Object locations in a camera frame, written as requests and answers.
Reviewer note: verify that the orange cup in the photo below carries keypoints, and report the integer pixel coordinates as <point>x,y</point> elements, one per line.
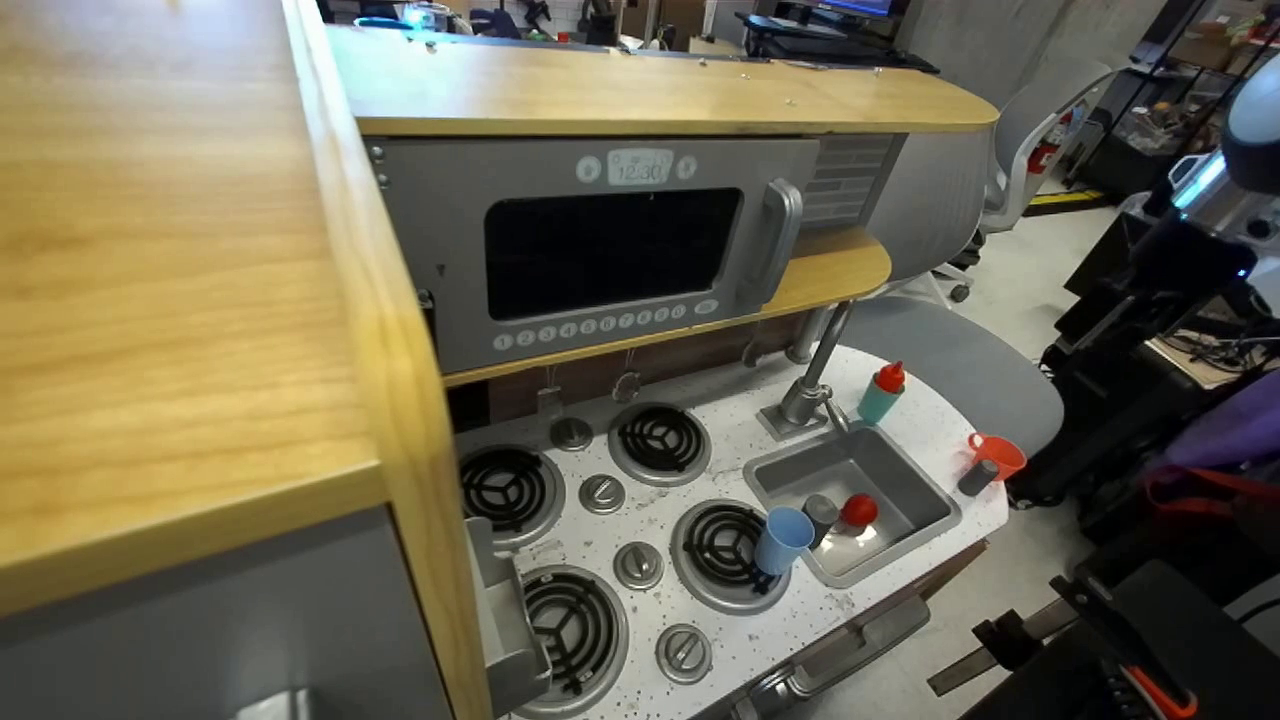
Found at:
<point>1000,455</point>

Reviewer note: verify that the toy kitchen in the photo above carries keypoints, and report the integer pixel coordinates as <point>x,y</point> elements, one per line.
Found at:
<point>180,300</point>

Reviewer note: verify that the silver sink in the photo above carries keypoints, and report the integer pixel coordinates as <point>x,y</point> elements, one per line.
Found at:
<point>890,480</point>

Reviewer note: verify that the red round object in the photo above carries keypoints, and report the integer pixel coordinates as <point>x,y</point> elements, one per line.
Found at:
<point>859,510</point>

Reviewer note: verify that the teal bottle with red cap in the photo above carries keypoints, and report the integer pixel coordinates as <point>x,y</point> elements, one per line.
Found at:
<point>880,395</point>

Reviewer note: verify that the black coil burner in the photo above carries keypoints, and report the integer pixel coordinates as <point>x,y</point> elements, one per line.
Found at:
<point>660,440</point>
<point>505,490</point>
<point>570,630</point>
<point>715,545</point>

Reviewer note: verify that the monitor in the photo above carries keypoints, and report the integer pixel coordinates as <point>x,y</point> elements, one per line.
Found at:
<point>855,6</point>

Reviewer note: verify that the small grey cylinder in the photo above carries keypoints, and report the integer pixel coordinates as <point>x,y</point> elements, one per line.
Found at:
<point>977,478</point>

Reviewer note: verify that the silver stove knob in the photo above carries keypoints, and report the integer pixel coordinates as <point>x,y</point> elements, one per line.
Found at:
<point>684,654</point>
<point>571,433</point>
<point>602,494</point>
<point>638,566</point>

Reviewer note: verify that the blue cup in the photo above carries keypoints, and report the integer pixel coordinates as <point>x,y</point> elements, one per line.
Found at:
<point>782,540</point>

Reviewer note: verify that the purple cloth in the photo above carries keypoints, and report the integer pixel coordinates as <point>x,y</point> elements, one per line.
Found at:
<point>1235,430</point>

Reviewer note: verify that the grey cup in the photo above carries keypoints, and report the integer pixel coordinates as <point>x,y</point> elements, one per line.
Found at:
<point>821,515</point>

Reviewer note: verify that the row of office chairs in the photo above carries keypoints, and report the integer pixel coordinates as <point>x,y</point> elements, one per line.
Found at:
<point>950,370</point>

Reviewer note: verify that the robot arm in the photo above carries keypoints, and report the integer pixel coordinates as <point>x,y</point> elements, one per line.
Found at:
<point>1255,120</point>

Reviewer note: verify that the metal hook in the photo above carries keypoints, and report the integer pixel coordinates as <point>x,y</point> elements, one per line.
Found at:
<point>627,383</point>
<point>549,395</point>

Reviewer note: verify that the grey microwave door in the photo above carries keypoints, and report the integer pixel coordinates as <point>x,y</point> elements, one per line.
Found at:
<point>440,250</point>

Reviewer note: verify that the silver tap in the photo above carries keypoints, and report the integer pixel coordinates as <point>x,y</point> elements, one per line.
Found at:
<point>812,385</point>

